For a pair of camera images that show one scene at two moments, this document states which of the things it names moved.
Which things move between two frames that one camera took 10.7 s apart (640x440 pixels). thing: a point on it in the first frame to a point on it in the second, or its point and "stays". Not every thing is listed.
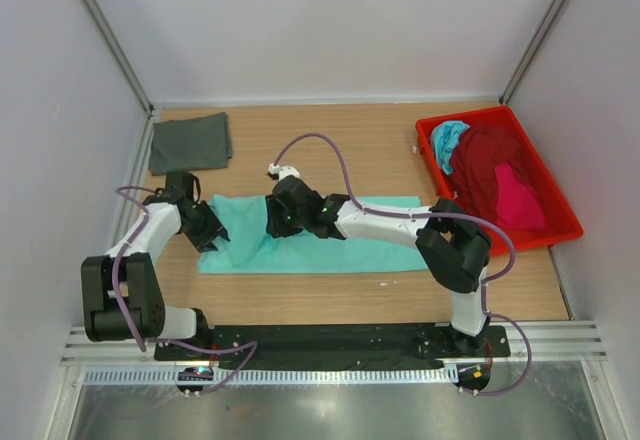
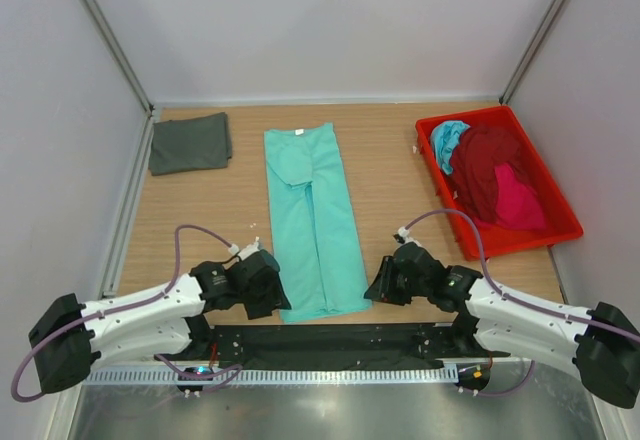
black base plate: x=337 y=347 stays
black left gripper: x=214 y=228 to x=275 y=298
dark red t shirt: x=475 y=158 stays
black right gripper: x=275 y=227 to x=382 y=289
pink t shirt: x=517 y=206 stays
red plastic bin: x=484 y=164 stays
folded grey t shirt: x=190 y=144 stays
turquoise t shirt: x=249 y=250 to x=319 y=263
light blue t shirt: x=445 y=136 stays
